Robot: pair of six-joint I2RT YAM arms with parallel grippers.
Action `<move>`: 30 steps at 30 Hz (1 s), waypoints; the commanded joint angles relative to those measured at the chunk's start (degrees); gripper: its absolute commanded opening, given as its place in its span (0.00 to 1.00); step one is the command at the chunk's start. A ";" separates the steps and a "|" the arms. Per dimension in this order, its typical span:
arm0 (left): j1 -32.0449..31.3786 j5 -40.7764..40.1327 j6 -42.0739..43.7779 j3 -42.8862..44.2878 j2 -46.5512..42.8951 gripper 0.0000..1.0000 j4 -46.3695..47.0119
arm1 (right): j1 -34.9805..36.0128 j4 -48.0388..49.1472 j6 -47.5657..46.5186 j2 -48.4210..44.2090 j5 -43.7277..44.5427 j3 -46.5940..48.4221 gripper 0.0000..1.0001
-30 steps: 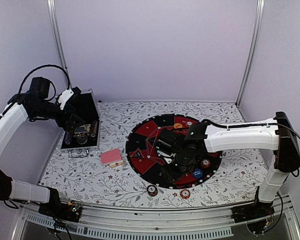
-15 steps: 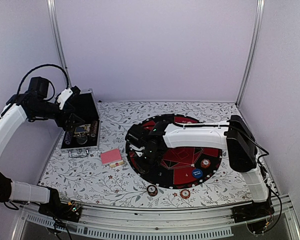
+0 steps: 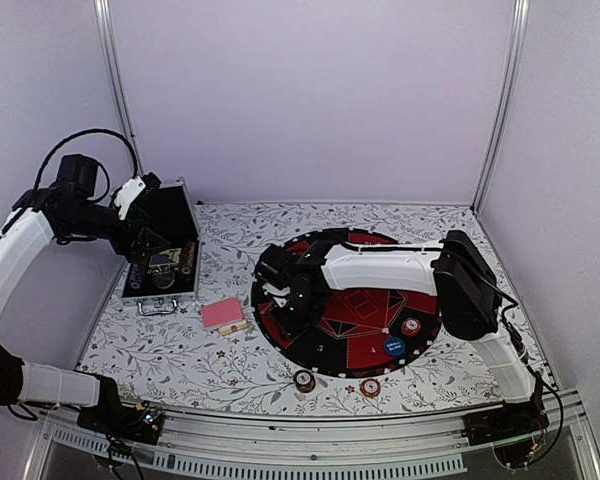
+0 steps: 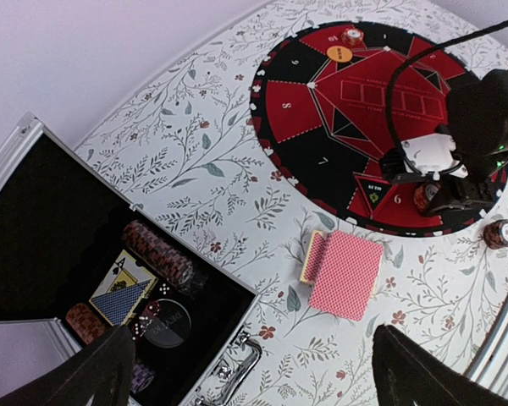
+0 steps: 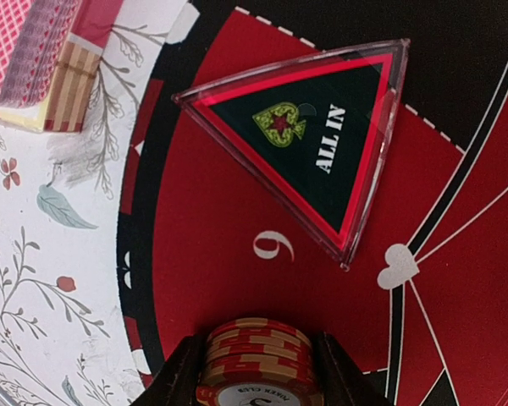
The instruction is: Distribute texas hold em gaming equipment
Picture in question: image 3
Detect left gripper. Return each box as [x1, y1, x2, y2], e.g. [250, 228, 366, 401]
[63, 200, 170, 263]

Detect blue small blind button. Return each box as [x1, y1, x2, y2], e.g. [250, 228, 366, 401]
[383, 337, 406, 357]

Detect orange chips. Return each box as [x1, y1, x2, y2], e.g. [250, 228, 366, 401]
[401, 318, 421, 338]

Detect orange poker chip stack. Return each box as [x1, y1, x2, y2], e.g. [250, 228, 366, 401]
[359, 378, 381, 398]

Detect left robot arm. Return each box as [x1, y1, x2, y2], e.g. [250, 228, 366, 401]
[0, 146, 169, 448]

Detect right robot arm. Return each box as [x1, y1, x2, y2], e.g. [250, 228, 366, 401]
[252, 229, 558, 469]

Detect aluminium poker case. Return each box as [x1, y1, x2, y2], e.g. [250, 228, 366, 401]
[120, 177, 201, 317]

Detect round red black poker mat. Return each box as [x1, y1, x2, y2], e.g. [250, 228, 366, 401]
[251, 228, 442, 378]

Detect dark poker chip stack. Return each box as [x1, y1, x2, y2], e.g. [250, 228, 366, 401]
[293, 370, 316, 393]

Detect red playing card deck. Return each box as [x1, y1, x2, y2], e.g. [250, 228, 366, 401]
[200, 297, 245, 330]

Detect floral table cloth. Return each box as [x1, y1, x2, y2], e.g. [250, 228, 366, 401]
[77, 203, 510, 417]

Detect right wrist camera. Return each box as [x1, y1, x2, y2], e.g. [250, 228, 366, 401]
[255, 245, 303, 308]

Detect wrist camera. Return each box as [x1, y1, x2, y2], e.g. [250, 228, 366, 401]
[255, 245, 303, 308]
[111, 172, 161, 220]

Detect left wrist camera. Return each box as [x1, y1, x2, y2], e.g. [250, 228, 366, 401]
[111, 172, 161, 220]

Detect front aluminium rail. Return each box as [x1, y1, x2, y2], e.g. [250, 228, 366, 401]
[23, 390, 600, 479]

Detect left aluminium frame post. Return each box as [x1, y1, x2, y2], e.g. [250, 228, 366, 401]
[93, 0, 144, 174]

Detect aluminium frame post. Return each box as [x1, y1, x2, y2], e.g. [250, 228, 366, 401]
[471, 0, 530, 216]
[93, 0, 144, 174]

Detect right aluminium frame post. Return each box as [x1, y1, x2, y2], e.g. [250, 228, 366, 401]
[471, 0, 530, 216]

